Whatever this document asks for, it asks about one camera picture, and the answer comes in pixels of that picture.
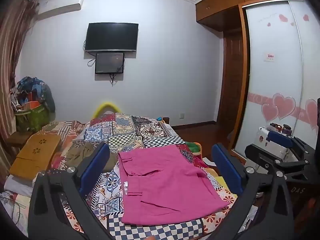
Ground small black monitor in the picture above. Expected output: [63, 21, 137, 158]
[95, 52, 125, 74]

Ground white folded cloth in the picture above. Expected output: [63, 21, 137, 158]
[4, 174, 36, 198]

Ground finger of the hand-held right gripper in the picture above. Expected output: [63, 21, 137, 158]
[265, 131, 316, 160]
[244, 144, 312, 178]

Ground wooden stool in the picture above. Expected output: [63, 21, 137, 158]
[6, 131, 33, 146]

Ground white air conditioner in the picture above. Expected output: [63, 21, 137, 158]
[35, 0, 85, 21]

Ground wooden overhead cabinet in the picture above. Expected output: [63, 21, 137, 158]
[195, 0, 320, 32]

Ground heart print sliding wardrobe door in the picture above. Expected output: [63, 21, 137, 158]
[231, 0, 304, 162]
[290, 0, 320, 143]

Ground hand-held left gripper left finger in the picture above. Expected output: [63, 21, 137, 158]
[27, 142, 118, 240]

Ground pale printed sheet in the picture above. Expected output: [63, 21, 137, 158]
[0, 190, 33, 238]

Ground bamboo lap desk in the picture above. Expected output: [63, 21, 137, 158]
[9, 132, 62, 180]

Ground pink pants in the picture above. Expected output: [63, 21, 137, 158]
[117, 145, 231, 225]

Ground patchwork blanket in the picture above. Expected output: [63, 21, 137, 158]
[50, 112, 238, 240]

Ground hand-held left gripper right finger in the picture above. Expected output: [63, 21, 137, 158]
[211, 143, 295, 240]

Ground striped curtain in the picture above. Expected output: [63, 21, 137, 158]
[0, 0, 38, 178]

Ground green cloth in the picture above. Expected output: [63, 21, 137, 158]
[186, 142, 202, 154]

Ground olive pants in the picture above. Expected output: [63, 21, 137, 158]
[65, 144, 118, 173]

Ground white case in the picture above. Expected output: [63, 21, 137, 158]
[256, 126, 299, 164]

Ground black wall television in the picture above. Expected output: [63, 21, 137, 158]
[84, 22, 139, 53]

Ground orange box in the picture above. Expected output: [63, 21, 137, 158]
[24, 101, 42, 110]

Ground striped orange quilt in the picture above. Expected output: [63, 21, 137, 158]
[40, 120, 87, 151]

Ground pile of clothes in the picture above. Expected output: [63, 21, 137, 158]
[10, 76, 56, 113]

